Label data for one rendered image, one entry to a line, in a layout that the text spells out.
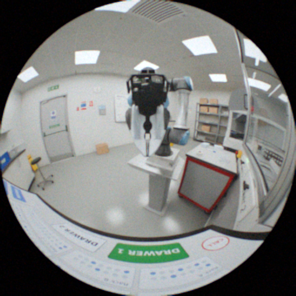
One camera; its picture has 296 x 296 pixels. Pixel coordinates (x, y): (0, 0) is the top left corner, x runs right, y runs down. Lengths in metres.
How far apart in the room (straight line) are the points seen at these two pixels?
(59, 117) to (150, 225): 3.52
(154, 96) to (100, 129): 3.14
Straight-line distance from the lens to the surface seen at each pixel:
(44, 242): 0.15
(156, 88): 0.16
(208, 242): 0.16
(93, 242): 0.17
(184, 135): 0.62
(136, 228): 1.21
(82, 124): 3.22
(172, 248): 0.15
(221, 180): 1.03
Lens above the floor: 1.15
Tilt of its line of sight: 21 degrees down
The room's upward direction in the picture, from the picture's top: straight up
